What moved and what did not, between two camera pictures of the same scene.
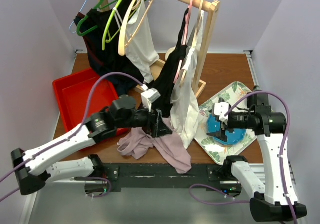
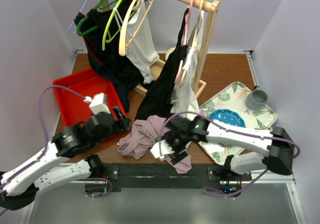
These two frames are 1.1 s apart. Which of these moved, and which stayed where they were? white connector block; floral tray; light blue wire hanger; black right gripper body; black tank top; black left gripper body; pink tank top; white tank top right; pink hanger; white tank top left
Moved: pink tank top; black right gripper body; white connector block; black left gripper body
Stayed: pink hanger; white tank top right; floral tray; black tank top; light blue wire hanger; white tank top left
